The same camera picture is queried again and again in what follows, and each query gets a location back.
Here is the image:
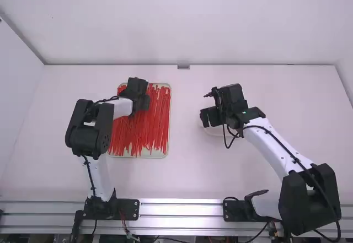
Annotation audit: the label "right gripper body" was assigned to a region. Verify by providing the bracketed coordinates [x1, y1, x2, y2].
[199, 83, 248, 129]

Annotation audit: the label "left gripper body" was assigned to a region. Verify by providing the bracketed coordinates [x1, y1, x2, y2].
[120, 76, 150, 101]

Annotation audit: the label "white dish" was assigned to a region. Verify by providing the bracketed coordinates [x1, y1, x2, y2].
[196, 115, 226, 137]

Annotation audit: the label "pale tray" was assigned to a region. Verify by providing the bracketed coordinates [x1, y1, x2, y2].
[106, 82, 173, 159]

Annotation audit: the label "silver rails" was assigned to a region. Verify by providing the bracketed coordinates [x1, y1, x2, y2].
[0, 198, 353, 236]

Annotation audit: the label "black cable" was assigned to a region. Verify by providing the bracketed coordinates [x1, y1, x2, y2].
[308, 218, 342, 241]
[221, 123, 245, 149]

